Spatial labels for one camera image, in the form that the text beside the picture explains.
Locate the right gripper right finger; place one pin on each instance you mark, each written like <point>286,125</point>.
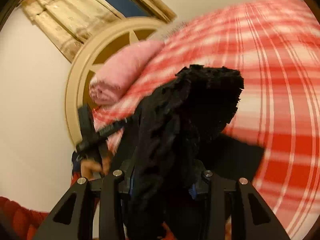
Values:
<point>218,200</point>

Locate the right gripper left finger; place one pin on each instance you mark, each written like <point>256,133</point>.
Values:
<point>73,215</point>

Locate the black pants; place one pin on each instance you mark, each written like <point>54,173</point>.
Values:
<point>172,130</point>

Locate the person's left hand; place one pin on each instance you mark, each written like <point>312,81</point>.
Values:
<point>89,166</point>

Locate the pink folded blanket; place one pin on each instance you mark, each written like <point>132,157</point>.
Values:
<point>121,70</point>

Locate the red sleeve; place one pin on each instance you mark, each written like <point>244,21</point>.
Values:
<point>24,222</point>

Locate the cream wooden headboard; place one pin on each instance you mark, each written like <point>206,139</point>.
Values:
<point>92,55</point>

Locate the beige patterned curtain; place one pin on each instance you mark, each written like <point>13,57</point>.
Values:
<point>70,23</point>

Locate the grey striped pillow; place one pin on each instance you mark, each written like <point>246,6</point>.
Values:
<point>167,30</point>

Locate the red plaid bed sheet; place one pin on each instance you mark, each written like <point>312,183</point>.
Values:
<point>275,46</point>

